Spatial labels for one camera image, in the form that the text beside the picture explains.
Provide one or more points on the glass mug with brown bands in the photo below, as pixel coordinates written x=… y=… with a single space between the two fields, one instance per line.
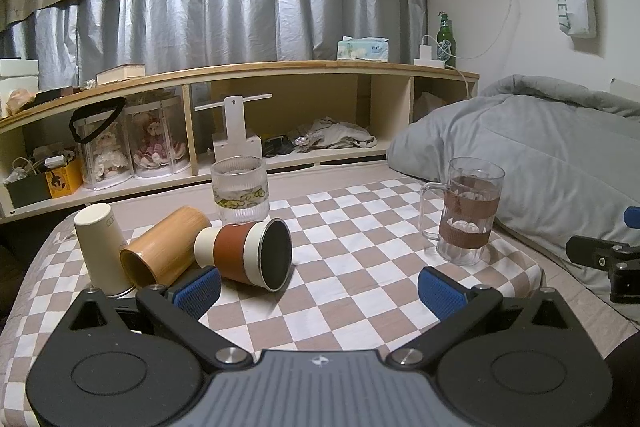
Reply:
x=470 y=212

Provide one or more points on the clear case with pink doll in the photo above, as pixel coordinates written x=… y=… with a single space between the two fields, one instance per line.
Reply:
x=157 y=142

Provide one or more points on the black folded item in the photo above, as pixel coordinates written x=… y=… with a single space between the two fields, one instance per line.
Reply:
x=277 y=146

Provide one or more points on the clear case with cream doll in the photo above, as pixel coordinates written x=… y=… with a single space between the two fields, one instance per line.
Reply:
x=107 y=157

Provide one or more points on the pile of grey clothes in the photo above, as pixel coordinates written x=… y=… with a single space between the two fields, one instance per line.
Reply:
x=340 y=134

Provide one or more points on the grey duvet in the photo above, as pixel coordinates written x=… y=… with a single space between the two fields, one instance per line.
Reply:
x=525 y=142

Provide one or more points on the yellow box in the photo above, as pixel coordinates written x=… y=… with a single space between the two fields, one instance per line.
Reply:
x=65 y=179

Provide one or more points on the dark green bag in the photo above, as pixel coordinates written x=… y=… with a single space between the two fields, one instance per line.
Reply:
x=27 y=192

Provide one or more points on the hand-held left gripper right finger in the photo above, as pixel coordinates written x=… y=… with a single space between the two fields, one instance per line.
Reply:
x=440 y=294

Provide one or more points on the wooden shelf unit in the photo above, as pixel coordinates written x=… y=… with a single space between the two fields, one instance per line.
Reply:
x=300 y=69

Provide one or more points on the dark flat box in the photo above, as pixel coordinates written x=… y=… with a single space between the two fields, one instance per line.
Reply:
x=55 y=94

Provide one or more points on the white wooden stand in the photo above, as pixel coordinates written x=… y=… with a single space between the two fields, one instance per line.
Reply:
x=235 y=122

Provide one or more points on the pink shell ornament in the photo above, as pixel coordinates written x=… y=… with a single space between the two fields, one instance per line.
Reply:
x=20 y=102

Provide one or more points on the green glass bottle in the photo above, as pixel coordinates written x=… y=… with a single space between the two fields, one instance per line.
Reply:
x=445 y=39

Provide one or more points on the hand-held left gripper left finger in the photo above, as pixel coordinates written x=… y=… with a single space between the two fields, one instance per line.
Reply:
x=197 y=293

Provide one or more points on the plastic bag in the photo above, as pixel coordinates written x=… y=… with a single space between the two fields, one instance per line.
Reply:
x=430 y=107

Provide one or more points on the bamboo cup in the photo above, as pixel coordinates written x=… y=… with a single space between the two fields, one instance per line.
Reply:
x=165 y=242

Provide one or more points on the thick book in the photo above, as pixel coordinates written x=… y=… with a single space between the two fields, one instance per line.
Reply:
x=120 y=74

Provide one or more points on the grey curtain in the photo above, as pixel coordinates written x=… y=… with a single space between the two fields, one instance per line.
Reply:
x=200 y=22

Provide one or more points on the ribbed floral glass cup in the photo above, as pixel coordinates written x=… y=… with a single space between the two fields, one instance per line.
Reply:
x=240 y=187

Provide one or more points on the tissue box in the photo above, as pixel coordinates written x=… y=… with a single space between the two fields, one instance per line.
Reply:
x=362 y=49

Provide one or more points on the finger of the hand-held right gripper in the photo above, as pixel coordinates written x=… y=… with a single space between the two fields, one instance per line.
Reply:
x=595 y=252
x=633 y=217

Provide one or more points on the checkered cloth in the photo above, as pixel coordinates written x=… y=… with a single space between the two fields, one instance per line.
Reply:
x=350 y=257

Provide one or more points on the plain white cup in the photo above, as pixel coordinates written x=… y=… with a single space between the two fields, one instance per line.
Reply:
x=100 y=242

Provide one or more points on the black headband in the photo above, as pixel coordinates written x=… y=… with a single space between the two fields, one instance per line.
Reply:
x=80 y=129

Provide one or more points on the brown banded white cup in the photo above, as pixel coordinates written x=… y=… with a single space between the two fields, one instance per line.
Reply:
x=235 y=252

